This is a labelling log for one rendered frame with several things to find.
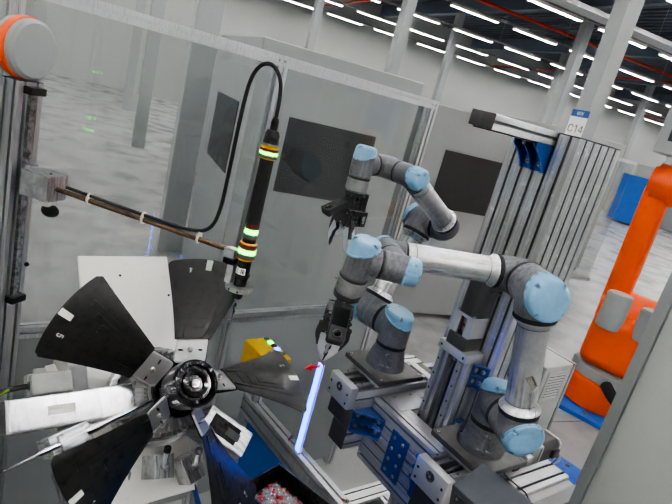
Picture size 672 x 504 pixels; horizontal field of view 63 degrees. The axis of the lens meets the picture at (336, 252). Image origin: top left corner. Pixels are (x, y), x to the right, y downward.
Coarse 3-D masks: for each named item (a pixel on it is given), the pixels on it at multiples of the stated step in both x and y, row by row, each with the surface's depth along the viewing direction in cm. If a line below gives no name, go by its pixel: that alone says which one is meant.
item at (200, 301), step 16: (176, 272) 151; (208, 272) 152; (224, 272) 152; (176, 288) 150; (192, 288) 150; (208, 288) 149; (224, 288) 150; (176, 304) 148; (192, 304) 147; (208, 304) 147; (224, 304) 148; (176, 320) 147; (192, 320) 146; (208, 320) 145; (176, 336) 145; (192, 336) 144; (208, 336) 143
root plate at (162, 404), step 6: (162, 402) 132; (162, 408) 133; (168, 408) 135; (150, 414) 129; (156, 414) 131; (162, 414) 134; (168, 414) 136; (150, 420) 130; (156, 420) 132; (162, 420) 135; (156, 426) 134
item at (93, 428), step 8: (136, 408) 136; (112, 416) 132; (120, 416) 133; (96, 424) 129; (104, 424) 130; (88, 432) 127; (48, 448) 122; (56, 448) 123; (32, 456) 120; (40, 456) 120; (16, 464) 118; (0, 472) 115
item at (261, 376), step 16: (272, 352) 165; (224, 368) 151; (240, 368) 153; (256, 368) 156; (272, 368) 159; (288, 368) 162; (240, 384) 145; (256, 384) 148; (272, 384) 152; (288, 384) 156; (288, 400) 151; (304, 400) 155
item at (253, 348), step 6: (246, 342) 194; (252, 342) 194; (258, 342) 195; (264, 342) 196; (246, 348) 194; (252, 348) 191; (258, 348) 191; (264, 348) 192; (270, 348) 193; (246, 354) 194; (252, 354) 191; (258, 354) 188; (264, 354) 188; (246, 360) 194; (288, 360) 189
